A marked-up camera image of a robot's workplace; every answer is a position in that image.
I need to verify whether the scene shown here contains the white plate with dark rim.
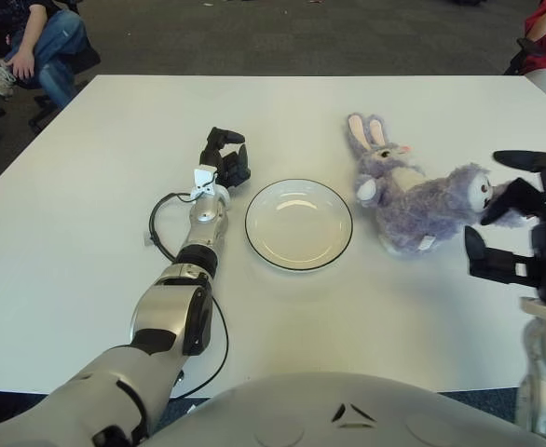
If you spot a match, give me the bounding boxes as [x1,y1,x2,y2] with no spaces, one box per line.
[244,180,354,274]

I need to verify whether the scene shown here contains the grey robot torso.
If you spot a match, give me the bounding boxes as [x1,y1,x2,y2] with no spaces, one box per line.
[151,371,546,447]

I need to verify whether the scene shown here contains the black office chair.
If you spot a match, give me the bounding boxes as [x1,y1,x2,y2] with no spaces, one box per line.
[0,41,102,145]
[503,36,535,75]

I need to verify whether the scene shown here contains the person in blue jeans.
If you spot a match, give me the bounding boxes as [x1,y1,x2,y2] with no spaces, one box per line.
[0,0,90,111]

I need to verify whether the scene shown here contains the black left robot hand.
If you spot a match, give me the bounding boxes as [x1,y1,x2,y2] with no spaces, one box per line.
[198,125,253,187]

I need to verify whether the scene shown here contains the purple plush bunny doll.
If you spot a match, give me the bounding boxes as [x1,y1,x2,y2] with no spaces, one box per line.
[346,112,533,256]

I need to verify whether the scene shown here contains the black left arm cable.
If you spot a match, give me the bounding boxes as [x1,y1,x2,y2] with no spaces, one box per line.
[149,192,230,400]

